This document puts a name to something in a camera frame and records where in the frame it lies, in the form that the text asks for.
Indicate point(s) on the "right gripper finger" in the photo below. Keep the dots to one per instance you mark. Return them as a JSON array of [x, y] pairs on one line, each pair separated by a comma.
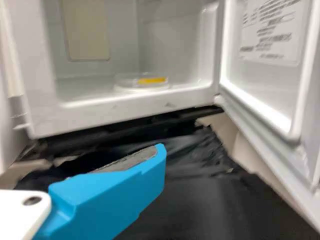
[[107, 200]]

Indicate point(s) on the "petri dish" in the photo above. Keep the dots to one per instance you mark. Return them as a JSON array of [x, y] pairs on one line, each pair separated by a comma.
[[130, 82]]

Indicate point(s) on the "black platform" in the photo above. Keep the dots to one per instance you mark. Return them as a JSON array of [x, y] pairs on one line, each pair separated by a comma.
[[225, 212]]

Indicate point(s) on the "white incubator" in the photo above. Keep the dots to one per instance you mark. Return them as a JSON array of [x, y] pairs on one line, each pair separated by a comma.
[[160, 37]]

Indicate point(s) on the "incubator door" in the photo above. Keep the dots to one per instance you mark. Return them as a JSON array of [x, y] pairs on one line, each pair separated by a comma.
[[262, 75]]

